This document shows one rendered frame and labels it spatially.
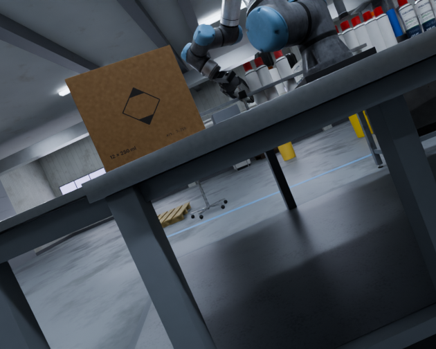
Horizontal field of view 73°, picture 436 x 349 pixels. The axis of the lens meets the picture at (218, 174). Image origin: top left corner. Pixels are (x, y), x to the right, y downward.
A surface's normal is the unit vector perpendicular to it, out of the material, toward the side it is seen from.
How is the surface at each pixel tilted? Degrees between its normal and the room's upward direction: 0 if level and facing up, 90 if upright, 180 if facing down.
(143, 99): 90
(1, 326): 90
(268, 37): 96
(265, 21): 97
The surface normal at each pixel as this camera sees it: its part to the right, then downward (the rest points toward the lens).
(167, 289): -0.08, 0.11
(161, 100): 0.22, -0.03
